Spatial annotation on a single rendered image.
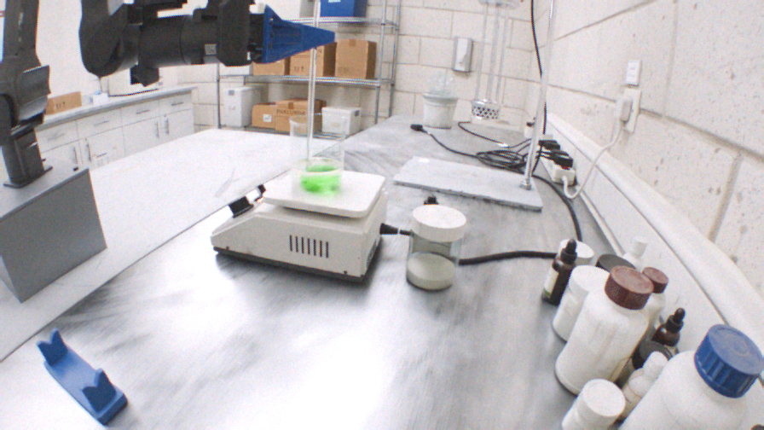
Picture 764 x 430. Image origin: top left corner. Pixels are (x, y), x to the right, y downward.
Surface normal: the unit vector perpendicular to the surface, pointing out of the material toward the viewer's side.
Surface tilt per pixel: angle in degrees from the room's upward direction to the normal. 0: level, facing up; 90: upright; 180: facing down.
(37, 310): 0
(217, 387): 0
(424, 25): 90
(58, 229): 90
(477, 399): 0
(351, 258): 90
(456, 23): 90
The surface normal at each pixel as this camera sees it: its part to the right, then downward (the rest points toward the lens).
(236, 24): 0.17, 0.42
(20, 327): 0.07, -0.90
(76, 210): 0.96, 0.18
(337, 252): -0.19, 0.40
